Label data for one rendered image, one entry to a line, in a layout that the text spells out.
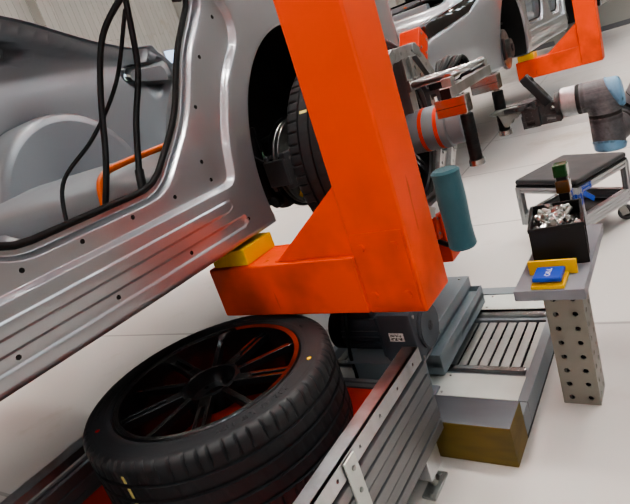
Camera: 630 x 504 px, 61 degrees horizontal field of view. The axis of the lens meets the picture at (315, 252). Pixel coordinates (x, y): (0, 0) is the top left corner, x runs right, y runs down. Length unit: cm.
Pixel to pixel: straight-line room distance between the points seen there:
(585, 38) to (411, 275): 421
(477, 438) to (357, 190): 77
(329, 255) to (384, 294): 18
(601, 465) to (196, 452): 101
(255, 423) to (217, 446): 9
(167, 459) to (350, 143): 78
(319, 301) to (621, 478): 86
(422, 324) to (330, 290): 35
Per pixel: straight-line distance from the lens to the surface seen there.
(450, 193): 169
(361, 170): 124
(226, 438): 118
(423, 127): 176
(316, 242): 140
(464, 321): 205
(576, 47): 533
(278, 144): 193
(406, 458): 142
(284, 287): 151
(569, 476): 162
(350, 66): 120
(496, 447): 162
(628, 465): 164
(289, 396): 122
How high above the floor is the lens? 111
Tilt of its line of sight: 17 degrees down
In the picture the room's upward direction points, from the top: 19 degrees counter-clockwise
